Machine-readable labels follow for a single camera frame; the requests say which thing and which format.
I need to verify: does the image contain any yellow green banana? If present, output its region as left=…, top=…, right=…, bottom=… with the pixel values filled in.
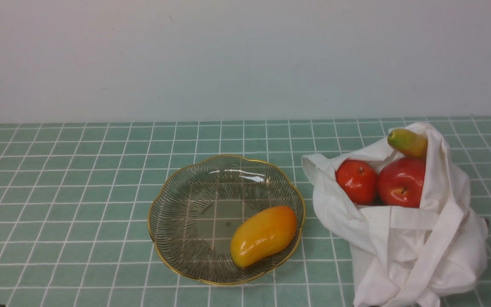
left=386, top=128, right=428, bottom=161

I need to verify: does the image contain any small red apple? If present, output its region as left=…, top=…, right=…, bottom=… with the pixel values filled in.
left=335, top=159, right=378, bottom=206

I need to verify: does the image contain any yellow orange mango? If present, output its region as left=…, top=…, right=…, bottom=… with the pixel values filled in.
left=230, top=205, right=297, bottom=268

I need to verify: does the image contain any large red apple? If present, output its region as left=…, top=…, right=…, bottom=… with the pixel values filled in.
left=378, top=157, right=426, bottom=209

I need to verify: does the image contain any white cloth tote bag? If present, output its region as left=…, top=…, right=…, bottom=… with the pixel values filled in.
left=302, top=122, right=488, bottom=307

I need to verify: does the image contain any clear gold-rimmed glass bowl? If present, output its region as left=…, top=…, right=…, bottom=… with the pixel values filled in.
left=147, top=155, right=306, bottom=286

